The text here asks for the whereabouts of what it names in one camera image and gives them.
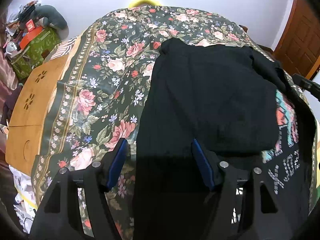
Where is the black elephant print t-shirt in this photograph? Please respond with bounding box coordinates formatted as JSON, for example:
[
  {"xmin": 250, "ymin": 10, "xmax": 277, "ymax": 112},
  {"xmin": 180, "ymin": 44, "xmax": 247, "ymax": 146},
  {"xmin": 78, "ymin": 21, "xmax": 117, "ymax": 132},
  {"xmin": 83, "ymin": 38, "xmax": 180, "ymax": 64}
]
[{"xmin": 133, "ymin": 38, "xmax": 317, "ymax": 239}]

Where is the brown wooden door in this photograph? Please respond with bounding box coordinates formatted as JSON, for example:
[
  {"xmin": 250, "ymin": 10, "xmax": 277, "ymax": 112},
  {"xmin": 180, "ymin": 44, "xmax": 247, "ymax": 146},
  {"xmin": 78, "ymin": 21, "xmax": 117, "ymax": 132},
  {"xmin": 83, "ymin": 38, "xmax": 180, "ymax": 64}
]
[{"xmin": 273, "ymin": 0, "xmax": 320, "ymax": 80}]

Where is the floral bed quilt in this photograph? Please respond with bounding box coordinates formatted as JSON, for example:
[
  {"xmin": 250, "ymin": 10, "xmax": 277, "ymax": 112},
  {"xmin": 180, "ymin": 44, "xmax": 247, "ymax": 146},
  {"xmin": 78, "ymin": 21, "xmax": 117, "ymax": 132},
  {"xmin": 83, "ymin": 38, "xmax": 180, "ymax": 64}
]
[{"xmin": 31, "ymin": 4, "xmax": 320, "ymax": 239}]

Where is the wooden lap desk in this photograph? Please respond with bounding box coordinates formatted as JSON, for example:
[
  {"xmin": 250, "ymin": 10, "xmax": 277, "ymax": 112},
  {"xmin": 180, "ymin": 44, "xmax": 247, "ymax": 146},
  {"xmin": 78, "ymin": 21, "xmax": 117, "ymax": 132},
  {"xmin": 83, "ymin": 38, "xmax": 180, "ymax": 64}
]
[{"xmin": 5, "ymin": 55, "xmax": 68, "ymax": 175}]

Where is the green fabric storage bin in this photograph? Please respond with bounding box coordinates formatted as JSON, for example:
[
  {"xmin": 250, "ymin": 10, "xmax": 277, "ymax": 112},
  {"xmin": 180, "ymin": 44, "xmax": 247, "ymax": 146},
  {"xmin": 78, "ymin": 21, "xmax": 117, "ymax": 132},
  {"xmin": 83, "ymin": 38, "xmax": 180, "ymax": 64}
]
[{"xmin": 9, "ymin": 27, "xmax": 61, "ymax": 80}]

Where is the orange red box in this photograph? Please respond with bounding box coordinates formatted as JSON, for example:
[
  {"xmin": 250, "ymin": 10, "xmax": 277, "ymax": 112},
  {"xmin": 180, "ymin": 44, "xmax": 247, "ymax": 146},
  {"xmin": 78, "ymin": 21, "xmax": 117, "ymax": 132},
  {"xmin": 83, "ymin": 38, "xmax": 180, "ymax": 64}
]
[{"xmin": 20, "ymin": 20, "xmax": 43, "ymax": 50}]

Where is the grey plush toy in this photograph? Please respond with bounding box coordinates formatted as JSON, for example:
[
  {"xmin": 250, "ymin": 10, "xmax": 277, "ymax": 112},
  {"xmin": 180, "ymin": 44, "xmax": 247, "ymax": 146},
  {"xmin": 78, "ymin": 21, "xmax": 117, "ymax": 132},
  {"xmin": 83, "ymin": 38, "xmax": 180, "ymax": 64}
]
[{"xmin": 33, "ymin": 5, "xmax": 67, "ymax": 30}]

